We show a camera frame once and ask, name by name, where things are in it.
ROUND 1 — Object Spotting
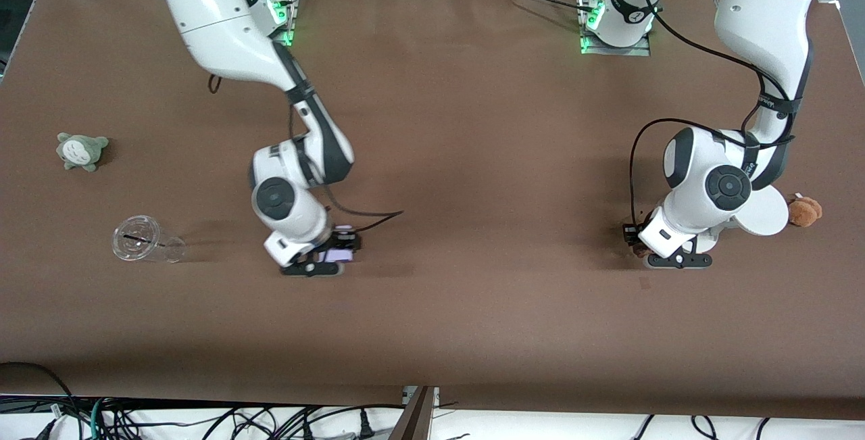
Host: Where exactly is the brown table cover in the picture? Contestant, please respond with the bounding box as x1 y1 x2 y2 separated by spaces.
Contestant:
0 0 865 420

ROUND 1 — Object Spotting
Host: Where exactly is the brown plush toy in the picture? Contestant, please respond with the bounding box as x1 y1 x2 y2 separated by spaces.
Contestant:
787 193 824 228

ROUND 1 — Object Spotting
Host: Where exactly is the clear plastic cup with lid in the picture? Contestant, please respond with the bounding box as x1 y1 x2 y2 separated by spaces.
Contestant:
112 215 186 264

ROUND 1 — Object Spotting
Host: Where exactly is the green grey plush toy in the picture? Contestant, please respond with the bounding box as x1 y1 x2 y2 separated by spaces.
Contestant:
56 132 109 172

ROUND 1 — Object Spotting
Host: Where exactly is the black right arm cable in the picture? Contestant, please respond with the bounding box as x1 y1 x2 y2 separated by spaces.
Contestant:
291 102 405 233

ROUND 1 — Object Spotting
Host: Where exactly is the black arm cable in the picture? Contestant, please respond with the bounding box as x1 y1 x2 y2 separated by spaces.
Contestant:
291 102 405 233
628 0 805 226

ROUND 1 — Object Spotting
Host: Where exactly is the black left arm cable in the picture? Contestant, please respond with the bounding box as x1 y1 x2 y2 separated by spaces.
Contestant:
628 0 805 226

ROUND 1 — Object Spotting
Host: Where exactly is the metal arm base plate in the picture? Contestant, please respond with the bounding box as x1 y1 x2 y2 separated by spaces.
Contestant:
267 0 299 47
578 0 653 57

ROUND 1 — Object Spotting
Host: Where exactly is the metal post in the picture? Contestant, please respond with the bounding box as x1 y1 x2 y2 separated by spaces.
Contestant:
389 386 440 440

